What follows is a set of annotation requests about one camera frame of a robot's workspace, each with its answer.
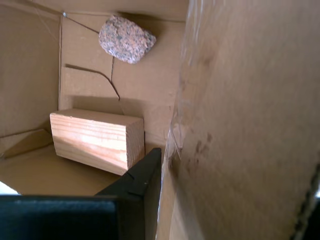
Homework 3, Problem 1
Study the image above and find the speckled pinkish granite rock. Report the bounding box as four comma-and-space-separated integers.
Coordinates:
98, 14, 158, 65

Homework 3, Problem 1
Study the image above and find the light wooden block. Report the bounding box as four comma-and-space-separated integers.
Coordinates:
49, 107, 146, 177

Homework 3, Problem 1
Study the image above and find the brown cardboard box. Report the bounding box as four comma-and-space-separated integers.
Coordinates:
0, 0, 320, 240

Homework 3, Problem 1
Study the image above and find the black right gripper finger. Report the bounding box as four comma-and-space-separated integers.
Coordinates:
0, 147, 162, 240

